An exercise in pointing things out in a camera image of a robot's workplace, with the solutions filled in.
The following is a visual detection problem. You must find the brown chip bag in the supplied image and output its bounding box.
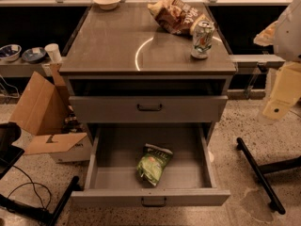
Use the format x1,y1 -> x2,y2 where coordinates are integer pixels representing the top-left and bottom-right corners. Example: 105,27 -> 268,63
148,0 -> 210,36

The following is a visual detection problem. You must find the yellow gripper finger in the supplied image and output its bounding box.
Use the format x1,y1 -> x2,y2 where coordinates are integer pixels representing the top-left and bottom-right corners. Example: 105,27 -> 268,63
253,21 -> 277,46
262,61 -> 301,121

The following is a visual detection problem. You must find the black monitor device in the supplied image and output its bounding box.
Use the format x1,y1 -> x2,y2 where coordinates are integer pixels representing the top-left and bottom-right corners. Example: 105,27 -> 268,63
0,122 -> 24,179

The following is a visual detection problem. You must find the open middle drawer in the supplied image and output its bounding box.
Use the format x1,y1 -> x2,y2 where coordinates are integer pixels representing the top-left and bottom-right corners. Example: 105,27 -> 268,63
71,124 -> 230,207

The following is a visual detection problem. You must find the black chair base leg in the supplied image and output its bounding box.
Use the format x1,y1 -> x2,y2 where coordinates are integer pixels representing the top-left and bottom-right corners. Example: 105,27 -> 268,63
236,137 -> 301,215

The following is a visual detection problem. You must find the green jalapeno chip bag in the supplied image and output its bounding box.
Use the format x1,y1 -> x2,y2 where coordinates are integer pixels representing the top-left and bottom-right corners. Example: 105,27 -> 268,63
136,143 -> 173,186

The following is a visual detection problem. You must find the white paper cup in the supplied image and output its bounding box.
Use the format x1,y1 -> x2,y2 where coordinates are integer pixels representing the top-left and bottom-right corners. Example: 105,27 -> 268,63
44,43 -> 62,63

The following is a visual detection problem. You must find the blue bowl right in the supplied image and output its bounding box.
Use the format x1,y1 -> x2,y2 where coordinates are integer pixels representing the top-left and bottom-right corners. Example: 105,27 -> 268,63
22,47 -> 46,63

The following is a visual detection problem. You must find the green white soda can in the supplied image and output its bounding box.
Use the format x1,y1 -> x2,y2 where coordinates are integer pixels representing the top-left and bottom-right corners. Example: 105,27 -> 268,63
191,20 -> 214,59

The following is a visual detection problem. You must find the grey drawer cabinet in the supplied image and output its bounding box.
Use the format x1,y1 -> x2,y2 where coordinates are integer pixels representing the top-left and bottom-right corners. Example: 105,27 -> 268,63
60,3 -> 236,136

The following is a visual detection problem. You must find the black stand with cable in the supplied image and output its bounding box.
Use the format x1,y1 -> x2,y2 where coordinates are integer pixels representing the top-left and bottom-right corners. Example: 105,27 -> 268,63
0,167 -> 79,226

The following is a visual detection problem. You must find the closed top drawer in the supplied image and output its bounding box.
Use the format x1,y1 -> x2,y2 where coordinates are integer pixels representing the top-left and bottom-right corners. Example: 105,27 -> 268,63
70,96 -> 228,123

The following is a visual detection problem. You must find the blue white bowl left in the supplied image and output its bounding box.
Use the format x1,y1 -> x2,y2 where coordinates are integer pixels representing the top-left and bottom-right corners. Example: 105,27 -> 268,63
0,44 -> 22,62

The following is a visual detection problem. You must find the white bowl on counter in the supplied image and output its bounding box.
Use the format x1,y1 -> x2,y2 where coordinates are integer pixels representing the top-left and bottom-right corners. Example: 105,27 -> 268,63
92,0 -> 121,10

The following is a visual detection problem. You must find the open cardboard box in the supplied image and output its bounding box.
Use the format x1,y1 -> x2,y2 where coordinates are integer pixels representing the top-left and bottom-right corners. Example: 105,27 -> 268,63
9,72 -> 92,163

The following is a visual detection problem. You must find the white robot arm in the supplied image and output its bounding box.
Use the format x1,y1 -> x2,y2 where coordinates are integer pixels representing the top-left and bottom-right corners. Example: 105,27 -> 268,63
253,0 -> 301,121

